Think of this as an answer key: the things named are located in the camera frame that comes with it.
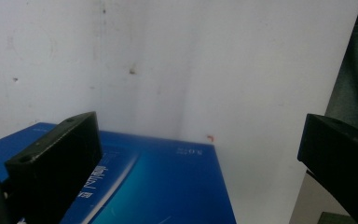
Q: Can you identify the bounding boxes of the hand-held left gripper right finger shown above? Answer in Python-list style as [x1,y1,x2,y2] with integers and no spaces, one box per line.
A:
[297,113,358,224]

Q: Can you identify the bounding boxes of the white foam board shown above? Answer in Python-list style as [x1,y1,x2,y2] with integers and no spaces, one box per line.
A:
[0,0,358,224]

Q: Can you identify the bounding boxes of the blue cardboard box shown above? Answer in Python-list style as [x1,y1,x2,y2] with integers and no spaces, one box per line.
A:
[0,121,238,224]

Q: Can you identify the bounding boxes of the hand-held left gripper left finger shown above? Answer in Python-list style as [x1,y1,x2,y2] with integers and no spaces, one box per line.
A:
[4,111,104,224]

